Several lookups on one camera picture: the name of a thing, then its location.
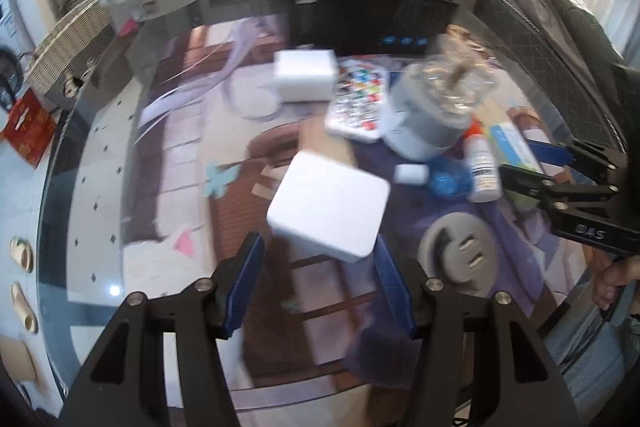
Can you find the round silver USB socket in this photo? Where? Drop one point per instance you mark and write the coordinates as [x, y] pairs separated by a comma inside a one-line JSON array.
[[459, 249]]

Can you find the small white plug charger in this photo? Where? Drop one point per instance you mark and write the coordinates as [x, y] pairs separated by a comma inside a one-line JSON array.
[[302, 76]]

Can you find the colourful button remote control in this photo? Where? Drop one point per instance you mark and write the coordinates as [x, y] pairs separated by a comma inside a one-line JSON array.
[[354, 111]]

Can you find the large white square charger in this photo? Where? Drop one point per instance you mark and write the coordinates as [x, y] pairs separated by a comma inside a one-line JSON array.
[[329, 206]]

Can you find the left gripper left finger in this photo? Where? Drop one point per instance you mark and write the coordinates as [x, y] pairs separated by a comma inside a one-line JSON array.
[[123, 380]]

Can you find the blue white small packet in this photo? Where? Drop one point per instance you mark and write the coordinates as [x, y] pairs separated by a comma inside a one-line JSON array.
[[511, 148]]

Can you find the grey plug-in glass lamp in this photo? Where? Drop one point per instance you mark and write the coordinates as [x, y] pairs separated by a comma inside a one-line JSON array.
[[432, 104]]

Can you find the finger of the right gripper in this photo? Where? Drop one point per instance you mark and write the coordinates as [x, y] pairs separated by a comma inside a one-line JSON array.
[[591, 160], [530, 186]]

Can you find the orange cap glue bottle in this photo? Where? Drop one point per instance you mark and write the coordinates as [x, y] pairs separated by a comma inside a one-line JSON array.
[[485, 184]]

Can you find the red paper gift bag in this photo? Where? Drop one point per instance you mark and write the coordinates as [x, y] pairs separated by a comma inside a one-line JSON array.
[[29, 128]]

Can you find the person's right hand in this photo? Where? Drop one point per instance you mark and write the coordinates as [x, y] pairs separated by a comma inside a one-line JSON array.
[[610, 276]]

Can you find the white washing machine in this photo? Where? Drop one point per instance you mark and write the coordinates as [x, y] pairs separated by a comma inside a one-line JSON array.
[[12, 47]]

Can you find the black cardboard box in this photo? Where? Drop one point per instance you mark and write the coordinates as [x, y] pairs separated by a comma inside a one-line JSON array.
[[353, 27]]

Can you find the woven laundry basket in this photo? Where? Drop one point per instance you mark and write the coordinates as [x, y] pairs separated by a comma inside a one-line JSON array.
[[70, 52]]

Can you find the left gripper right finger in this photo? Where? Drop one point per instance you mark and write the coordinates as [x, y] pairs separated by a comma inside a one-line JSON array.
[[479, 351]]

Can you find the small blue liquid bottle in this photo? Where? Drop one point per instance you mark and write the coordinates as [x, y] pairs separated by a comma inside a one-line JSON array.
[[444, 177]]

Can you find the anime print table mat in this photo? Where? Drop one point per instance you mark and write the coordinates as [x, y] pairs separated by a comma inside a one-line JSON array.
[[234, 159]]

